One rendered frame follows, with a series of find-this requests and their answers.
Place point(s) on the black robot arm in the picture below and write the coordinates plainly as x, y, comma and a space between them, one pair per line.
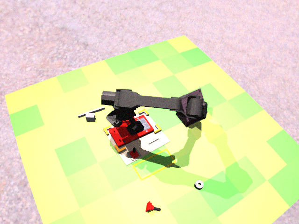
126, 99

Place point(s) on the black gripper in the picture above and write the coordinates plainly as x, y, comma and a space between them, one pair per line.
135, 126

